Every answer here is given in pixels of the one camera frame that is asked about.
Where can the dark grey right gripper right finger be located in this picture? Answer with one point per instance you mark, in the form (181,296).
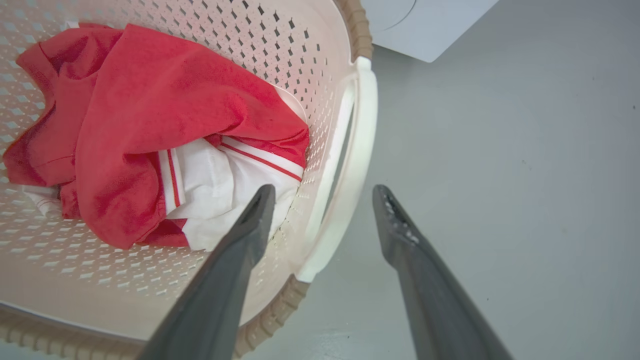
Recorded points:
(440,305)

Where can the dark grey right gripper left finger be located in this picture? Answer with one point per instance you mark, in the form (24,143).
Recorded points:
(220,295)

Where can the white perforated laundry basket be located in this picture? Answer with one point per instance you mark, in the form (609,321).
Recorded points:
(320,75)

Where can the red and white garment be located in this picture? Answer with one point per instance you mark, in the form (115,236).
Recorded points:
(150,110)

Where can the white washing machine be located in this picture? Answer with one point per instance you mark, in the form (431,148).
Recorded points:
(425,25)

